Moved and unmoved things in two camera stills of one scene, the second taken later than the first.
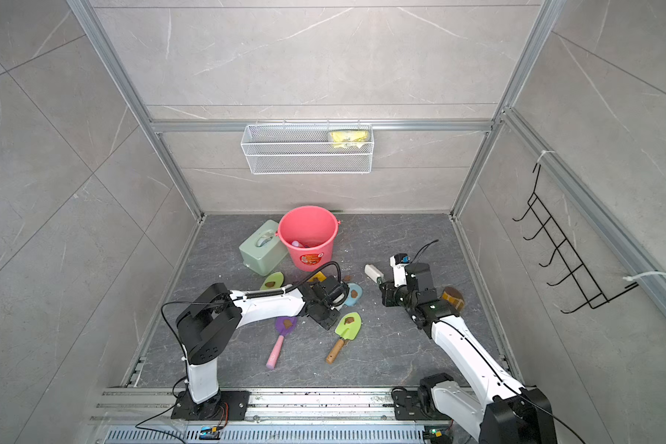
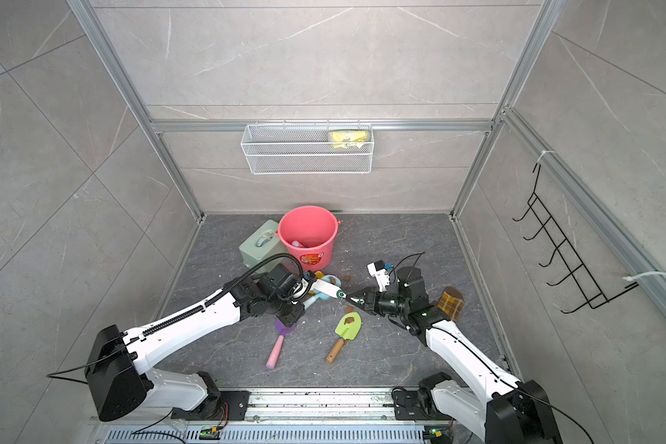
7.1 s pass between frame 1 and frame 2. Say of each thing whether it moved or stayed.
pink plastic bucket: stayed
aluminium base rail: stayed
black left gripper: moved
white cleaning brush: moved
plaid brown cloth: stayed
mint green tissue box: stayed
